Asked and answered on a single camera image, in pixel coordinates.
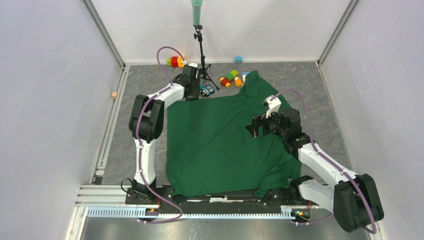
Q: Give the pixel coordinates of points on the black tripod stand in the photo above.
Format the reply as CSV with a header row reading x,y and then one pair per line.
x,y
203,71

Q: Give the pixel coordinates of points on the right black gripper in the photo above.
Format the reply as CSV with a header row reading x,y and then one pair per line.
x,y
257,121

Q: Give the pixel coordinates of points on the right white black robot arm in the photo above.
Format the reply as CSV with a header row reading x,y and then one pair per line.
x,y
353,199

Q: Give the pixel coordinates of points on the red orange green toy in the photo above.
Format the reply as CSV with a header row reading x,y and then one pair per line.
x,y
176,62

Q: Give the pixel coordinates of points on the teal black toy block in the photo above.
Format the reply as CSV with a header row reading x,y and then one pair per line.
x,y
206,90

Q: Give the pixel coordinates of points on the blue toy cup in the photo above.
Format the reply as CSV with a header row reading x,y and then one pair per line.
x,y
238,59

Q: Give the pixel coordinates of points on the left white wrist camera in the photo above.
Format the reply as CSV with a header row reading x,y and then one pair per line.
x,y
186,63

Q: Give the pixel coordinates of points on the small wooden cube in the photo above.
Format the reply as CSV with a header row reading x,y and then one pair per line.
x,y
114,95

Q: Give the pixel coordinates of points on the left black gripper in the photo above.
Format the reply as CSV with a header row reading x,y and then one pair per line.
x,y
196,92

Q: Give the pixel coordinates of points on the teal cylinder on tripod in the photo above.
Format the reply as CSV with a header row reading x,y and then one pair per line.
x,y
196,11

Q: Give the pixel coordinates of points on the white blue toy block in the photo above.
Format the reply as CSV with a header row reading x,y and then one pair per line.
x,y
244,76

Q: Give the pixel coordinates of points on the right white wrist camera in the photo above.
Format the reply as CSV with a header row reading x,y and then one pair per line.
x,y
272,103

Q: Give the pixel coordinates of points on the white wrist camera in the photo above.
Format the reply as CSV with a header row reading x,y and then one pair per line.
x,y
186,63
272,103

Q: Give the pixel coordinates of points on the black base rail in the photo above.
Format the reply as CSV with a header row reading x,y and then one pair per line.
x,y
223,203

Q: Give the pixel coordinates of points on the green red toy blocks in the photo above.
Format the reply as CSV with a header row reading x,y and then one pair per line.
x,y
228,78

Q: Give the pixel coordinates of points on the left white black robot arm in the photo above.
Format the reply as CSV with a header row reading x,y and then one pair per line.
x,y
146,124

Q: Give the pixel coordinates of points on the orange yellow toy block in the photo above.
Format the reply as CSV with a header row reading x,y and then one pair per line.
x,y
238,81

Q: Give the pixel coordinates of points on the green cloth garment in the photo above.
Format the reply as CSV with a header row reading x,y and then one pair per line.
x,y
210,151

